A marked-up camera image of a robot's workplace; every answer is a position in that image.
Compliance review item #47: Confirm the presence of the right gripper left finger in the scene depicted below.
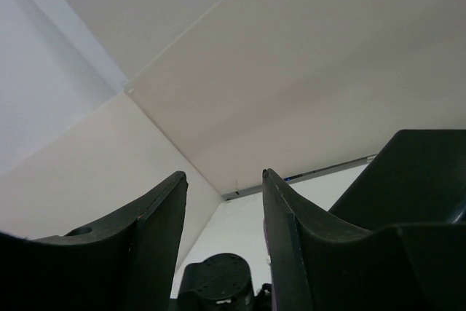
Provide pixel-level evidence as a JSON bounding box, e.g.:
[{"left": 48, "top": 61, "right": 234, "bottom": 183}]
[{"left": 1, "top": 171, "right": 188, "bottom": 310}]

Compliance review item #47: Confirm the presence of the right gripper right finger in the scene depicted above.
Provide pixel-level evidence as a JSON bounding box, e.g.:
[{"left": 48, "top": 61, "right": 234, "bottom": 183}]
[{"left": 262, "top": 169, "right": 465, "bottom": 310}]

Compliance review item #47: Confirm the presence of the black drawer organizer box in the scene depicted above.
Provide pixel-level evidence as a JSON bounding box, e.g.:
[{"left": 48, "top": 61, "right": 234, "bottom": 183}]
[{"left": 329, "top": 130, "right": 465, "bottom": 231}]

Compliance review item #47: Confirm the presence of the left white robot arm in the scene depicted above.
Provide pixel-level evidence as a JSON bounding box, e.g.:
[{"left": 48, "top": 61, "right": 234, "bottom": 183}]
[{"left": 168, "top": 253, "right": 272, "bottom": 311}]

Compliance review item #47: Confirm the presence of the aluminium rail back edge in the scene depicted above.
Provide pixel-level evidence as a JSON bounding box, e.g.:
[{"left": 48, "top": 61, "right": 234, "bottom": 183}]
[{"left": 221, "top": 154, "right": 376, "bottom": 201}]

